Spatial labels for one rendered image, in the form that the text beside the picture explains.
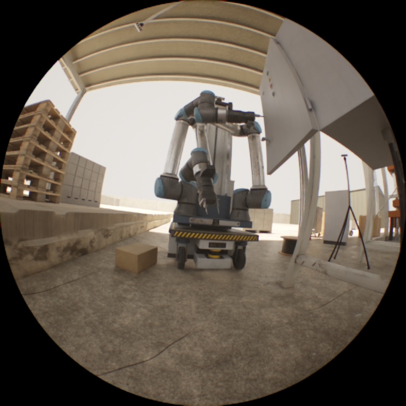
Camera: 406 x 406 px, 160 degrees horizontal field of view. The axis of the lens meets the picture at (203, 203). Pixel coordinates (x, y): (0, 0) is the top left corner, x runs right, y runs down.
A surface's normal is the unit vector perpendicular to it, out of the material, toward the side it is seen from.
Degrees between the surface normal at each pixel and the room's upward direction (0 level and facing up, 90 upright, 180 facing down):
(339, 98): 90
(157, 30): 172
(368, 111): 180
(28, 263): 91
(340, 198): 90
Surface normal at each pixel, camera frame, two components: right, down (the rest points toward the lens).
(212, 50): -0.08, 0.97
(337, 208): -0.89, -0.12
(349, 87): -0.99, -0.11
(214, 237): 0.19, -0.07
